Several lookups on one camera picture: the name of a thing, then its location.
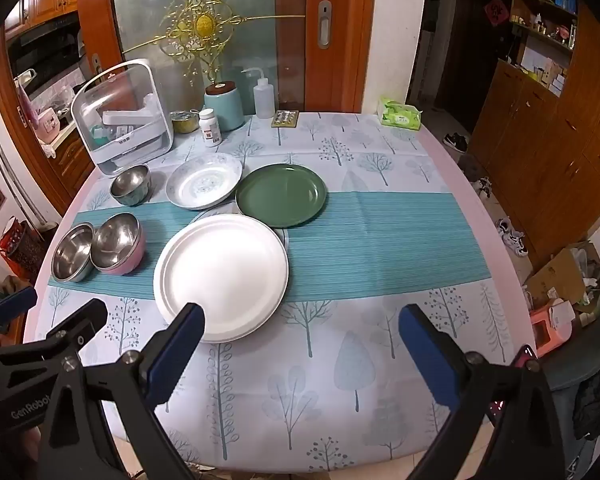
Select grey metal pole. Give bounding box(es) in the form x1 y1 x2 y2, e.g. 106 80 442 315
0 112 43 231

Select green plate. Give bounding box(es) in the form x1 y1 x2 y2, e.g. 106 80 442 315
235 163 328 229

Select grey chair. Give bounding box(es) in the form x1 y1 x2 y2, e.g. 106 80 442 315
542 305 600 480

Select teal canister with wooden lid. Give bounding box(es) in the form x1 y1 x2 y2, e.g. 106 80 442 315
203 81 246 132

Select plain white plate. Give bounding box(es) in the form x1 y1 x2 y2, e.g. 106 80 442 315
152 214 290 345

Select tall wooden cabinet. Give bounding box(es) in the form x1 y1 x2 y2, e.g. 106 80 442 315
467 0 600 266

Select pink box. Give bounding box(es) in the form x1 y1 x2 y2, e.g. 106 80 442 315
529 299 576 358

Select white pill bottle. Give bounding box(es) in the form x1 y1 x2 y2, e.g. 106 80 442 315
199 108 222 148

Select blue patterned white plate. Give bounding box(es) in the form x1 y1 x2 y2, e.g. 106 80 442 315
165 153 244 211

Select pink rice cooker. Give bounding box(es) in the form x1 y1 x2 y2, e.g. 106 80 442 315
35 107 63 143

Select clear squeeze bottle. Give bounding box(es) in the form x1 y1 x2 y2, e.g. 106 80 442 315
241 67 277 120

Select teal steel bowl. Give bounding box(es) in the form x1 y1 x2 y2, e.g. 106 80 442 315
109 164 152 207

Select boxes on cabinet shelf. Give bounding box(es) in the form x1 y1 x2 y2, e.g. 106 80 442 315
517 45 571 98

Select cardboard box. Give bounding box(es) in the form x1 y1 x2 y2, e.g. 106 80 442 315
522 247 588 311

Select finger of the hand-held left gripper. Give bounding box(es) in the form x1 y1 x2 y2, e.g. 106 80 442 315
30 298 109 376
0 280 38 346

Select gold door ornament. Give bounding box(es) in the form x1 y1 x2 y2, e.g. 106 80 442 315
122 0 306 88

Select tree print tablecloth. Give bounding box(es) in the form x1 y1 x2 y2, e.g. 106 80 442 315
32 110 518 473

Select black sneaker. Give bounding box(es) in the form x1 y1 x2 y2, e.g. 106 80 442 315
442 132 470 153

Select black range hood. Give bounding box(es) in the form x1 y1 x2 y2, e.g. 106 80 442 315
7 12 83 93

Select red basket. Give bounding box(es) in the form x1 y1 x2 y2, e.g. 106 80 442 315
0 217 48 281

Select green tissue pack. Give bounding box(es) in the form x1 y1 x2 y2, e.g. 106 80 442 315
377 97 424 132

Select dark clothing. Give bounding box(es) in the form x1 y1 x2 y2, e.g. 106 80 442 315
572 360 600 441

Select plain steel bowl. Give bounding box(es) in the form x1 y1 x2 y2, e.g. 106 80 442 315
51 222 97 283

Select small yellow-green jar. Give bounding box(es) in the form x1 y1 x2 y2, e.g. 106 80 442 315
170 109 201 135

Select white lidded storage box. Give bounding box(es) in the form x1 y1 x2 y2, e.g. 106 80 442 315
70 59 175 178

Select dark entrance door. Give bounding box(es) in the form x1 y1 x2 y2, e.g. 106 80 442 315
437 0 513 133

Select white sneakers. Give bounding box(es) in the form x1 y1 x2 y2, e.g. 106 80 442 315
495 216 527 257

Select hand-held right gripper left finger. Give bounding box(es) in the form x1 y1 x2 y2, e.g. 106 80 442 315
40 303 205 480

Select wooden frosted glass door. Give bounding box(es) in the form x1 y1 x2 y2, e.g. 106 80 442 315
77 0 378 113

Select wooden kitchen base cabinet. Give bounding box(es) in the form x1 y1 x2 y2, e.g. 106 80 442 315
45 130 98 196

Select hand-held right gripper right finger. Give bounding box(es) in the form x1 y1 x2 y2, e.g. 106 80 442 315
398 303 567 480

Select leaf print plate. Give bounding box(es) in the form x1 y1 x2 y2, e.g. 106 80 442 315
192 206 292 311

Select pink steel bowl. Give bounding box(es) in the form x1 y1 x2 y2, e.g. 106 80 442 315
90 212 146 276

